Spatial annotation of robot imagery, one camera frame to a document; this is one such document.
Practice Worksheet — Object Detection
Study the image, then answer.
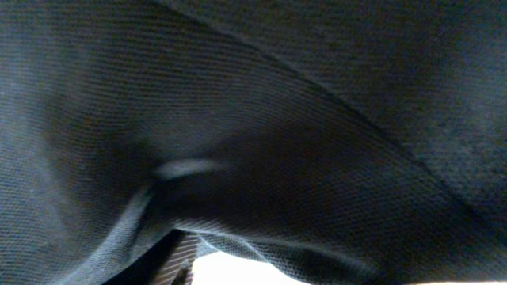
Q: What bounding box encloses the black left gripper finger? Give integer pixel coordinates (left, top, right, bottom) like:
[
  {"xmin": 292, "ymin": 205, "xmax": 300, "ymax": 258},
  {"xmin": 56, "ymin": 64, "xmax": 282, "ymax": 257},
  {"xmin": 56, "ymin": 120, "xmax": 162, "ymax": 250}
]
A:
[{"xmin": 104, "ymin": 230, "xmax": 199, "ymax": 285}]

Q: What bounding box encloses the black t-shirt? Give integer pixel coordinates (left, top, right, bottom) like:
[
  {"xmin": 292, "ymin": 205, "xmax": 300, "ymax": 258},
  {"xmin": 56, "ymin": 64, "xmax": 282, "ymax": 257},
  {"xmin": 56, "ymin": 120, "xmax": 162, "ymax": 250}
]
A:
[{"xmin": 1, "ymin": 0, "xmax": 506, "ymax": 284}]

